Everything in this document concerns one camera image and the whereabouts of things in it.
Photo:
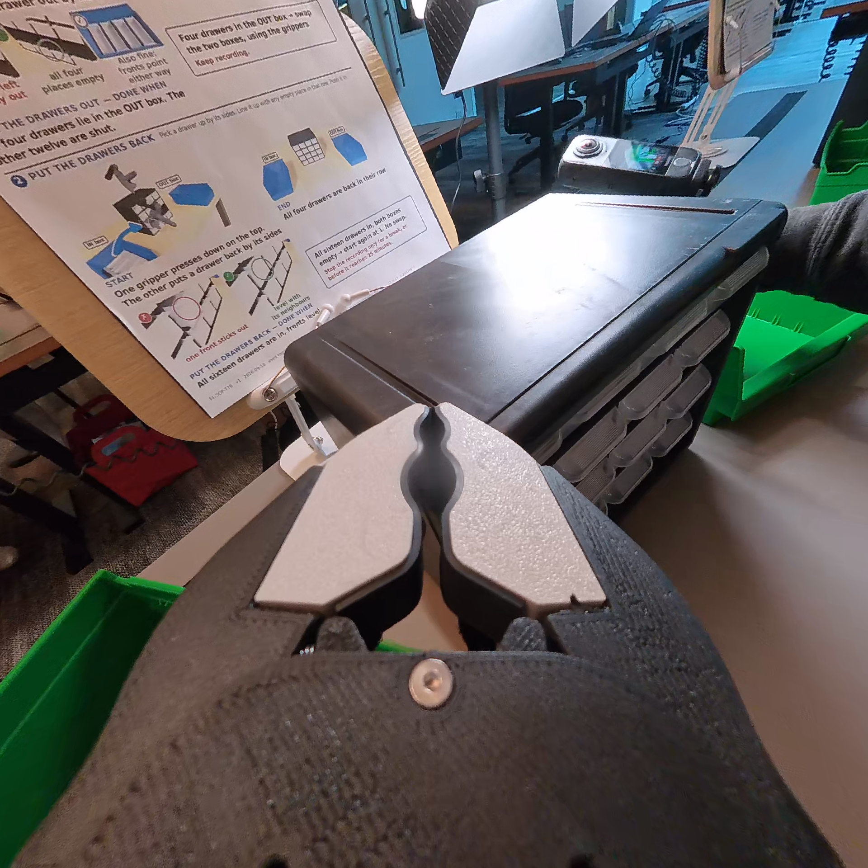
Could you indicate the small board on white stand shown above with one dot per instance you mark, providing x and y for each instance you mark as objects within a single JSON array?
[{"x": 742, "y": 41}]

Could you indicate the illustrated instruction poster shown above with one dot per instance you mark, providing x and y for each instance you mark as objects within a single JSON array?
[{"x": 203, "y": 169}]

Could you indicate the small orange-edged desk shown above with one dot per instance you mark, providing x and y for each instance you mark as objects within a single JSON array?
[{"x": 441, "y": 132}]

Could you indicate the pale desk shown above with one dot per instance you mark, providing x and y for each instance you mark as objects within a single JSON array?
[{"x": 746, "y": 576}]

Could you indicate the green plastic bin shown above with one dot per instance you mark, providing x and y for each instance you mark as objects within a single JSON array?
[
  {"x": 841, "y": 176},
  {"x": 780, "y": 366},
  {"x": 68, "y": 651}
]

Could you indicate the pale shoe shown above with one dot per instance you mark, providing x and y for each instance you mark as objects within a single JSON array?
[{"x": 8, "y": 557}]

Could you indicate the small white reflector panel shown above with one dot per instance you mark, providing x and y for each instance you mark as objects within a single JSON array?
[{"x": 586, "y": 17}]

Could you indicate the orange-edged background desk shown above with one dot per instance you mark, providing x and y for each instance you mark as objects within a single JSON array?
[{"x": 495, "y": 156}]

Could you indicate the white board stand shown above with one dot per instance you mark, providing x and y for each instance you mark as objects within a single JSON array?
[{"x": 305, "y": 461}]

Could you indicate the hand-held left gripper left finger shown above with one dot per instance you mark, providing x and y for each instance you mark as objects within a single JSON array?
[{"x": 339, "y": 529}]

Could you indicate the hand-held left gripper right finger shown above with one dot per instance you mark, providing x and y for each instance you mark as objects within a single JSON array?
[{"x": 522, "y": 529}]

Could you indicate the black drawer cabinet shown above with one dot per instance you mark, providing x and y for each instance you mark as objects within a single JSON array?
[{"x": 542, "y": 291}]

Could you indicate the black office chair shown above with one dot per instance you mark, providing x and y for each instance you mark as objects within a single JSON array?
[{"x": 542, "y": 112}]

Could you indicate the person's right forearm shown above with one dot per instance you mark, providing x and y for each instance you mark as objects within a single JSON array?
[{"x": 827, "y": 251}]

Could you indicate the red fabric bag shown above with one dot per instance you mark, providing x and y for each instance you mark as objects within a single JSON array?
[{"x": 149, "y": 468}]

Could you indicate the grey neighbouring desk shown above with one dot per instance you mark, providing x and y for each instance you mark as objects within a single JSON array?
[{"x": 786, "y": 169}]

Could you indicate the large white reflector panel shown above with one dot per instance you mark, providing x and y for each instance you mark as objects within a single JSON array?
[{"x": 502, "y": 47}]

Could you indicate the grid of clear drawers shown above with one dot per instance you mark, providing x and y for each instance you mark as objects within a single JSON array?
[{"x": 651, "y": 390}]

